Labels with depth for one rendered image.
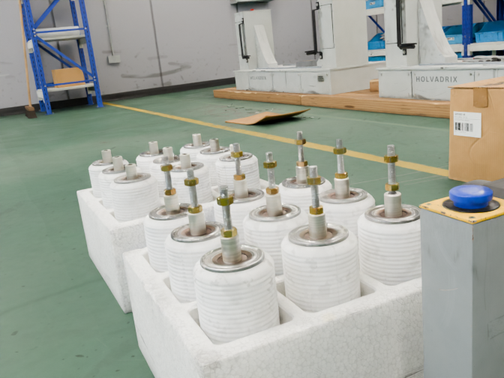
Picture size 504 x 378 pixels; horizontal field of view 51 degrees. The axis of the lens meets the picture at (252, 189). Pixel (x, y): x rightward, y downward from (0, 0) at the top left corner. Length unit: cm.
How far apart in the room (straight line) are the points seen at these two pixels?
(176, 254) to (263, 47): 454
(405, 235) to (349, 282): 10
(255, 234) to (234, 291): 17
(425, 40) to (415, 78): 28
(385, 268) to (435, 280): 14
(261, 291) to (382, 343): 17
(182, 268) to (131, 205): 40
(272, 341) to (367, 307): 13
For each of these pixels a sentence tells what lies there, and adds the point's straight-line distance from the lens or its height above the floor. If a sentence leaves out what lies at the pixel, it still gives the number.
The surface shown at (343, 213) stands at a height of 24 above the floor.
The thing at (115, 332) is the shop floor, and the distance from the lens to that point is 106.
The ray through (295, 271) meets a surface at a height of 22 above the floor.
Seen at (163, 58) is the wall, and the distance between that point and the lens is 720.
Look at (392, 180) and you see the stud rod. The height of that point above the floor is 30.
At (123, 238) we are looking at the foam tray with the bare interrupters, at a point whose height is 16.
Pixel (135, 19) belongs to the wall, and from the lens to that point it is 713.
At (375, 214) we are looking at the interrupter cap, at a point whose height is 25.
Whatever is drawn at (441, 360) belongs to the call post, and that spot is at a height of 15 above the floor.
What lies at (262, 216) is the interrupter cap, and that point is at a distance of 76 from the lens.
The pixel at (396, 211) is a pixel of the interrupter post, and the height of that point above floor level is 26.
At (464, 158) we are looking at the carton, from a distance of 181.
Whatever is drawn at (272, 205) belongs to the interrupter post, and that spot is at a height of 27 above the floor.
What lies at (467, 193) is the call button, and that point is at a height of 33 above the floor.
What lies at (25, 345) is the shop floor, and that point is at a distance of 111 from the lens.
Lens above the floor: 49
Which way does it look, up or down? 15 degrees down
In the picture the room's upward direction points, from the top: 6 degrees counter-clockwise
